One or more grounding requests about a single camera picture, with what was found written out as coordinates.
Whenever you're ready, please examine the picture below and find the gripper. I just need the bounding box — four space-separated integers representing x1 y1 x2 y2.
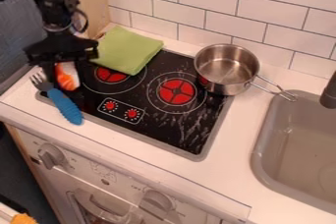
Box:
24 30 101 102

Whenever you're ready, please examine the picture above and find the orange toy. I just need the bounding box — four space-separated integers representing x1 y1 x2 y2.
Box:
53 62 82 92

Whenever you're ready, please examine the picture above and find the green cloth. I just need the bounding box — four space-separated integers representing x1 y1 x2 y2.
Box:
87 25 166 77

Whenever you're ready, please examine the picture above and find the toy stove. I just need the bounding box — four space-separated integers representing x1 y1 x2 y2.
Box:
33 48 237 163

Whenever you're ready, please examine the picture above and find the yellow toy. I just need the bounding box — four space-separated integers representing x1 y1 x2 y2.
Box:
9 212 40 224

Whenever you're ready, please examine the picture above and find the silver pot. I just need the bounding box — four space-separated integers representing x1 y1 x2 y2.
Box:
193 43 300 103

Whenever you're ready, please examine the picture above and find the toy sink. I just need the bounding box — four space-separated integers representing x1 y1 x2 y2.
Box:
249 88 336 216

